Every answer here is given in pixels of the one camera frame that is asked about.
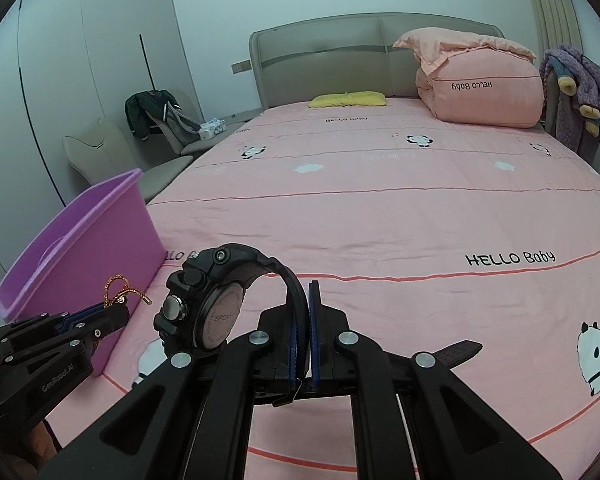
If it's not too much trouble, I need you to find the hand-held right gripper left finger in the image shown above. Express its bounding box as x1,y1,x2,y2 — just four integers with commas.
37,305,311,480

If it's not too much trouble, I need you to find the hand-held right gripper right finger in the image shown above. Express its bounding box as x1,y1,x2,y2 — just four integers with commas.
307,280,563,480

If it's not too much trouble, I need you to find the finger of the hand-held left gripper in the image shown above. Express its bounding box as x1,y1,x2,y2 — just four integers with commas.
0,304,107,345
54,305,132,357

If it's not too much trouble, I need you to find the gold braided bracelet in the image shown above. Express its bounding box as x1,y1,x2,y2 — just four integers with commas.
103,274,153,311

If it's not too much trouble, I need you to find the black sport watch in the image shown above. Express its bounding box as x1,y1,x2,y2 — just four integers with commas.
152,242,483,406

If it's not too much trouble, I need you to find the purple plastic basin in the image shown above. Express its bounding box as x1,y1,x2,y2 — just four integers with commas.
0,168,167,378

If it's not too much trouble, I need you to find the person's left forearm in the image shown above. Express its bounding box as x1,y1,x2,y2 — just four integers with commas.
27,417,61,466

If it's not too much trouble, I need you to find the pink printed bedsheet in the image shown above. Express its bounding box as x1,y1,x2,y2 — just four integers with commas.
45,95,600,480

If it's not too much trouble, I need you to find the beige lounge chair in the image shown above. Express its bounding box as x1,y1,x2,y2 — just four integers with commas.
62,117,196,206

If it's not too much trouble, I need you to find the dark jacket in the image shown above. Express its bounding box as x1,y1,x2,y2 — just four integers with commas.
125,90,183,141

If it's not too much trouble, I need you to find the tissue pack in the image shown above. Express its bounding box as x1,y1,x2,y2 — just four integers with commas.
198,118,227,140

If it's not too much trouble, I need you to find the white wardrobe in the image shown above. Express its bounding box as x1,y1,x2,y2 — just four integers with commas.
0,0,206,311

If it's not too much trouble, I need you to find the yellow pillow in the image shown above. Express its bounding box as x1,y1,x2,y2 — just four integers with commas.
307,91,387,109

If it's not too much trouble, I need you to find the grey padded headboard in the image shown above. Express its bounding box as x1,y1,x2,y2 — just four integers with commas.
249,12,506,110

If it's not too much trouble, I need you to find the pink folded quilt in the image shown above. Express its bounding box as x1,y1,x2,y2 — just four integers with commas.
392,27,546,129

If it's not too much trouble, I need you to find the purple plush robe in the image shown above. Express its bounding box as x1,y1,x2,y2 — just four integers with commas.
539,45,600,163

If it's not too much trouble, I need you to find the beige curtain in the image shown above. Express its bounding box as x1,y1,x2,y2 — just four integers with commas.
522,0,588,61

